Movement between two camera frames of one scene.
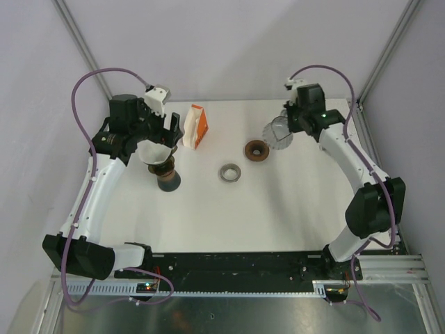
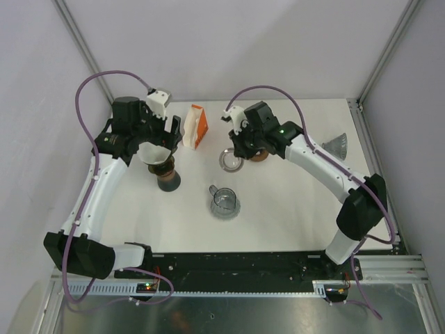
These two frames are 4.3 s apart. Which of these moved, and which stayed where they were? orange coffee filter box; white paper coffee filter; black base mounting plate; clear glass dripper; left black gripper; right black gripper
Moved: right black gripper; clear glass dripper
Stayed: orange coffee filter box; black base mounting plate; white paper coffee filter; left black gripper
